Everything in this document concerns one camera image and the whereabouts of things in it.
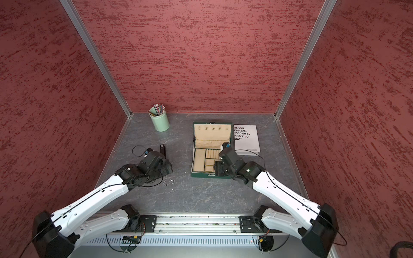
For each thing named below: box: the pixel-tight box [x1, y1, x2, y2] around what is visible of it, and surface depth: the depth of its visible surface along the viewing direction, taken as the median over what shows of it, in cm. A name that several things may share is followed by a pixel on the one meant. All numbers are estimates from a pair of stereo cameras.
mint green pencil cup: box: [148, 106, 170, 133], surface depth 108 cm
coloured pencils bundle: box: [153, 103, 166, 116], surface depth 106 cm
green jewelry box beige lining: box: [190, 122, 233, 179], surface depth 94 cm
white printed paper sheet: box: [233, 124, 261, 156], surface depth 106 cm
